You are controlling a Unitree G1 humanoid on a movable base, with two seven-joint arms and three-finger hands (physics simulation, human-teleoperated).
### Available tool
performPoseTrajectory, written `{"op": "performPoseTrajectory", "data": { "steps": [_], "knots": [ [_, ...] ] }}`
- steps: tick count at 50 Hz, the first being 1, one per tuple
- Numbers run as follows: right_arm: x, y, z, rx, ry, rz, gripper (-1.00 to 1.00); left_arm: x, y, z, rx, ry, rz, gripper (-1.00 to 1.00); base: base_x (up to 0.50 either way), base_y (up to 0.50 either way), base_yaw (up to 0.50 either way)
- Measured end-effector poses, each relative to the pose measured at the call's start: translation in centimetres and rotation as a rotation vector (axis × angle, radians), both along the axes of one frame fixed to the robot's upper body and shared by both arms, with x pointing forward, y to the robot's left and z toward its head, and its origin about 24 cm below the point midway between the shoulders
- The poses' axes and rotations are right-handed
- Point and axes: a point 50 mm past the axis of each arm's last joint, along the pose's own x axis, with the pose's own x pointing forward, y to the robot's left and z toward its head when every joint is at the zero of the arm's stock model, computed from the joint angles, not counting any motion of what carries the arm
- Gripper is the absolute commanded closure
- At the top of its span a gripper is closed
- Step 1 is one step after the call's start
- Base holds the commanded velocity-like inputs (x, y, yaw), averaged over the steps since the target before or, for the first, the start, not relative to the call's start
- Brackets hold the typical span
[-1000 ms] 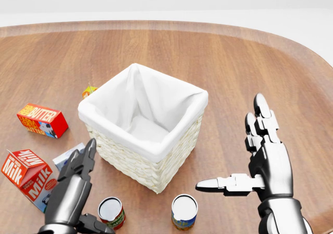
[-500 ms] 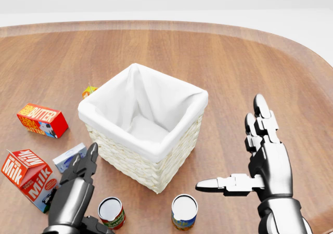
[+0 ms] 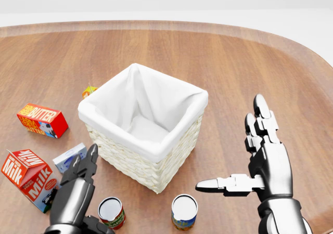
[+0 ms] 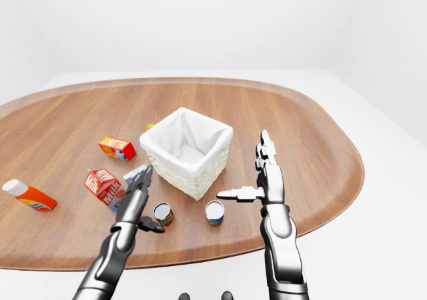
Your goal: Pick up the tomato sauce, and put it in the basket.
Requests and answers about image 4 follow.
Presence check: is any blue and yellow labelled tin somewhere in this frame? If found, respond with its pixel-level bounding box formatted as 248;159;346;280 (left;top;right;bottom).
205;200;225;227

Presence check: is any white lined wicker basket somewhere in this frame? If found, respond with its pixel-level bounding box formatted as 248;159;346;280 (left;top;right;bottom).
139;107;234;201

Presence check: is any silver robot right hand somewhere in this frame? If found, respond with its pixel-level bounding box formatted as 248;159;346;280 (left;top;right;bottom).
216;129;286;206

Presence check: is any silver robot left hand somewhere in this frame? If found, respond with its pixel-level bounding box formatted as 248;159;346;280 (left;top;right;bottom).
115;164;165;234

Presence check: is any red butter box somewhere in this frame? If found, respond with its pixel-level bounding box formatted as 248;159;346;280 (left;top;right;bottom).
98;135;137;162

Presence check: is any pale blue box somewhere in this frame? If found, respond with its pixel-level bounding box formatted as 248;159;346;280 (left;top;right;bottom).
123;163;148;185

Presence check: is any red and green labelled tin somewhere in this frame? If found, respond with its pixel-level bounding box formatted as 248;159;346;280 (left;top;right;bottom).
152;202;175;227

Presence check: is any orange bottle with white cap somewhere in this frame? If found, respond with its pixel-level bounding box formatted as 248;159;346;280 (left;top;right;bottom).
1;179;58;213

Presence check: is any red milk carton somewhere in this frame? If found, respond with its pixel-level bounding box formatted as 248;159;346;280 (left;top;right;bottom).
83;168;125;213

